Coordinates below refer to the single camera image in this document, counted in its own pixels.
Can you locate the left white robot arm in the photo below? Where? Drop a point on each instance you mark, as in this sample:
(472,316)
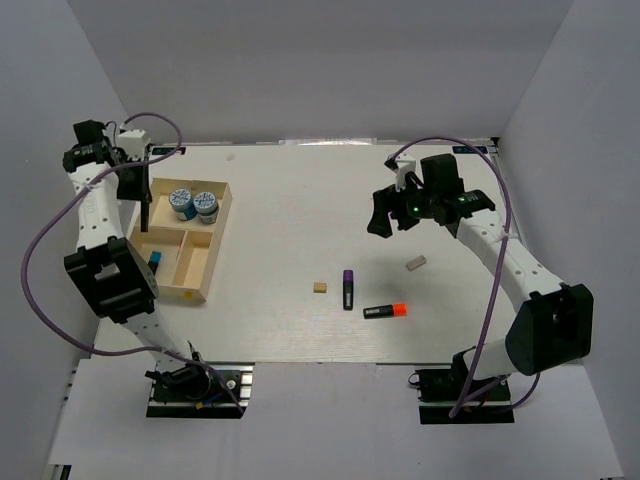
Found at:
(114,279)

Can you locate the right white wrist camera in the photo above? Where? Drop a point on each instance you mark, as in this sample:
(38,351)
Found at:
(401,165)

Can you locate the purple cap highlighter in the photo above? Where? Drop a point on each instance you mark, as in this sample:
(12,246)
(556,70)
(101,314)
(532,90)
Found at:
(348,290)

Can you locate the yellow cap highlighter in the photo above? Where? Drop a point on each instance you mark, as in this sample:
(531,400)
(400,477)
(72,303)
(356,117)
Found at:
(144,216)

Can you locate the wooden compartment tray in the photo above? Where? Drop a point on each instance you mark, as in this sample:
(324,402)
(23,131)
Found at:
(189,248)

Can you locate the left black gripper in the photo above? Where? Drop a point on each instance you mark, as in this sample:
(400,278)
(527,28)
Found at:
(142,191)

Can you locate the small tan eraser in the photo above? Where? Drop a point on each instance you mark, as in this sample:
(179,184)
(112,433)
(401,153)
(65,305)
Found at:
(319,287)

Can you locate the orange cap highlighter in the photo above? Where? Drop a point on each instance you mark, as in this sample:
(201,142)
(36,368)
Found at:
(385,311)

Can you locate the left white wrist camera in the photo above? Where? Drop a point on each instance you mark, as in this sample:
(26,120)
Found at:
(135,143)

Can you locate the grey white eraser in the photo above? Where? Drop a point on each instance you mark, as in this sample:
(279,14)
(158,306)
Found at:
(416,263)

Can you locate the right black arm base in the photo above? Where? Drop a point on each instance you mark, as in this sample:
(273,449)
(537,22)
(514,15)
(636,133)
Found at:
(487,402)

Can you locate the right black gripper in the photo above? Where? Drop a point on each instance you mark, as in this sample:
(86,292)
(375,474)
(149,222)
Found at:
(387,201)

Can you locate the blue slime jar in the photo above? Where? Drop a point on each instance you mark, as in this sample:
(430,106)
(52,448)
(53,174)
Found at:
(207,207)
(182,203)

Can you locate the blue cap highlighter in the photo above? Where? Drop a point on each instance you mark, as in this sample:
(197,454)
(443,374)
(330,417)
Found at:
(154,261)

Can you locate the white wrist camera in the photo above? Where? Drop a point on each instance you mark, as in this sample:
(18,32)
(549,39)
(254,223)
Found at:
(135,143)
(401,165)

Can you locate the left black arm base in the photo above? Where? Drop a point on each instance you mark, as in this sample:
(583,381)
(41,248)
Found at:
(189,397)

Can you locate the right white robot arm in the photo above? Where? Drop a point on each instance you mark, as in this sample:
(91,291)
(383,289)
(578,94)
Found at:
(553,322)

